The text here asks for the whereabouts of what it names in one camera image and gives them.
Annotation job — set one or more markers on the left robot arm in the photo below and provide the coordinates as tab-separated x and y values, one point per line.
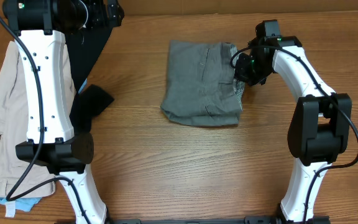
39	29

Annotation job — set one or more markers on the beige shorts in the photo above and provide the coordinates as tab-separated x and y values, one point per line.
11	73

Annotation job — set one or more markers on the black garment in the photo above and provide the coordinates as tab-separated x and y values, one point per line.
84	49

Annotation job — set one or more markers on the light blue garment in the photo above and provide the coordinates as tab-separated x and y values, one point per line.
20	203

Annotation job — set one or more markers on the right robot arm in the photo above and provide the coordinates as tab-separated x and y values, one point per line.
319	128

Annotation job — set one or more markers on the grey shorts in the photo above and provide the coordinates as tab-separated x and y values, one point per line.
201	89

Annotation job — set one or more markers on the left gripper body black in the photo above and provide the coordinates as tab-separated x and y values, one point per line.
96	19

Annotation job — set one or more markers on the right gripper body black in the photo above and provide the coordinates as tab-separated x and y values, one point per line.
249	68

